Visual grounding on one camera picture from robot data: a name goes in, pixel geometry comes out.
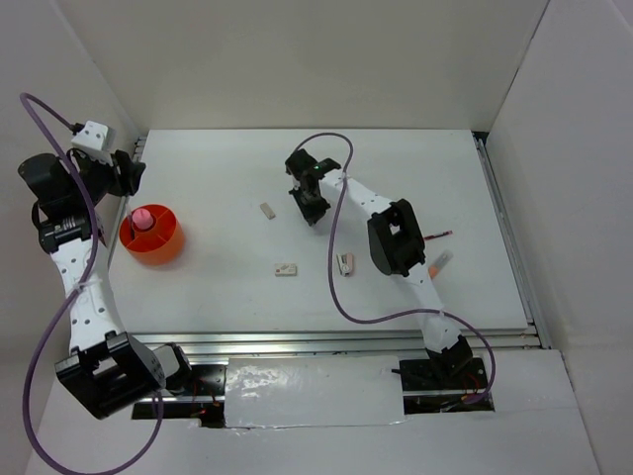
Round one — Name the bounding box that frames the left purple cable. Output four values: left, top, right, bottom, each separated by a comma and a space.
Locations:
19, 92, 165, 474

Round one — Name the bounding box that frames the aluminium rail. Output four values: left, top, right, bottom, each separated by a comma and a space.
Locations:
472, 132, 553, 349
123, 330, 540, 358

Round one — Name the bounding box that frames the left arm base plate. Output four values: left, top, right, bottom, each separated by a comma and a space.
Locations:
163, 363, 226, 428

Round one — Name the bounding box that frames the pink mini stapler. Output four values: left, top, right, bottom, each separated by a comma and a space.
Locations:
336, 252, 354, 277

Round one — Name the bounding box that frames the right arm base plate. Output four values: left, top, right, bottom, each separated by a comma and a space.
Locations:
392, 357, 495, 416

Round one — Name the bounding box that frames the orange round pen holder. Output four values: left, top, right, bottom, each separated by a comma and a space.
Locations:
118, 204, 186, 266

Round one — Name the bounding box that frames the pink round container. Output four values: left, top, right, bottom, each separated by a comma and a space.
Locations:
132, 208, 154, 232

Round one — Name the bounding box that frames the orange highlighter marker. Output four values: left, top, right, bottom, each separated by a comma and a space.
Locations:
428, 250, 453, 279

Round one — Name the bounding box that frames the white cover sheet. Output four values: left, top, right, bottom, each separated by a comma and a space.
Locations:
225, 355, 406, 428

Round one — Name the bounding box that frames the beige eraser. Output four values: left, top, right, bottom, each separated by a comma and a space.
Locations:
259, 203, 276, 220

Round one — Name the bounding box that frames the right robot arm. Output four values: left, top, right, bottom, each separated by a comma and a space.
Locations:
285, 148, 473, 388

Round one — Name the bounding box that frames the purple black pen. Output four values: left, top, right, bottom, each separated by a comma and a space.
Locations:
126, 197, 136, 240

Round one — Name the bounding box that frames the red pen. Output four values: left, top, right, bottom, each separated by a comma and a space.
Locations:
423, 231, 454, 241

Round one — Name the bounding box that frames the aluminium front rail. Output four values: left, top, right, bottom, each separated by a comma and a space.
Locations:
123, 330, 540, 358

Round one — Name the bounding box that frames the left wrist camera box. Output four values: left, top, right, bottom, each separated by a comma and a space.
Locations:
71, 121, 116, 163

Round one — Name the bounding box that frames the staples box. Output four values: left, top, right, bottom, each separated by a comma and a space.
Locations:
274, 263, 298, 277

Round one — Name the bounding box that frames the aluminium right rail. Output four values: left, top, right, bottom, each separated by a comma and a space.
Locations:
472, 132, 553, 349

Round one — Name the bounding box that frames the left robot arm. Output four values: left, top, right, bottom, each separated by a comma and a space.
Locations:
18, 148, 196, 420

